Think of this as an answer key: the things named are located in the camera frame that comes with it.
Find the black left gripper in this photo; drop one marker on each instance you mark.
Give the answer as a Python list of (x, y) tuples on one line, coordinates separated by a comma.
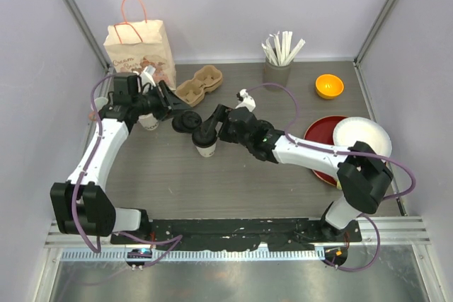
[(169, 100)]

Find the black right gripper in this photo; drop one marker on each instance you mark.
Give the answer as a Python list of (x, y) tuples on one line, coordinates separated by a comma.
[(220, 115)]

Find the stack of black cup lids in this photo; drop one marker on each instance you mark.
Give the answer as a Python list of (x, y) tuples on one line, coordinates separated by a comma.
[(188, 122)]

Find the brown cardboard cup carrier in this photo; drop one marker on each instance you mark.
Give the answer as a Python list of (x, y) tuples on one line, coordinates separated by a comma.
[(205, 80)]

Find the paper bag with orange handles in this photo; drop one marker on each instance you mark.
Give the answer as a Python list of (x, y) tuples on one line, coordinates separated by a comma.
[(135, 45)]

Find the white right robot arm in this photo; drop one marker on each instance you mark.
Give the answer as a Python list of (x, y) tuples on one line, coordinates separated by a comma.
[(363, 176)]

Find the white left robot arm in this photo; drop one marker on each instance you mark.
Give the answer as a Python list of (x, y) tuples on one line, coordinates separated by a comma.
[(80, 204)]

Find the stack of white paper cups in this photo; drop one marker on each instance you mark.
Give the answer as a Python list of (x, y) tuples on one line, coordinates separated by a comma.
[(148, 122)]

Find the grey straw holder cup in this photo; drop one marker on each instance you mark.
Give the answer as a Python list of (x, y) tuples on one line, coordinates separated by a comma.
[(275, 77)]

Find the small pink ceramic teacup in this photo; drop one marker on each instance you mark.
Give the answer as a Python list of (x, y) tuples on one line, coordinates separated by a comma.
[(98, 104)]

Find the red round tray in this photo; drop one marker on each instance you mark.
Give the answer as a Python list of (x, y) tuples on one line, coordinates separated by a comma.
[(321, 131)]

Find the orange bowl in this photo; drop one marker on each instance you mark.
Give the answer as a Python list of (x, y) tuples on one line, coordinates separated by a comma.
[(329, 86)]

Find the white paper plate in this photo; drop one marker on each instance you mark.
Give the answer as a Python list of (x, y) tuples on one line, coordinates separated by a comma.
[(352, 129)]

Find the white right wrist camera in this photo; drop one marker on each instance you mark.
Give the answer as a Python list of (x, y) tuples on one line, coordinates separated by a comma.
[(245, 100)]

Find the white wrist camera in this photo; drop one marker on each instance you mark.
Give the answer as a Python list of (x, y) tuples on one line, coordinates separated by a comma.
[(147, 75), (245, 100)]

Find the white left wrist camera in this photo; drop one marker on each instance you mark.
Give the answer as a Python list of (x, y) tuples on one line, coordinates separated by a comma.
[(147, 75)]

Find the perforated cable duct rail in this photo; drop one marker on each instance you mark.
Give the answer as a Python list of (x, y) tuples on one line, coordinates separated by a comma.
[(261, 254)]

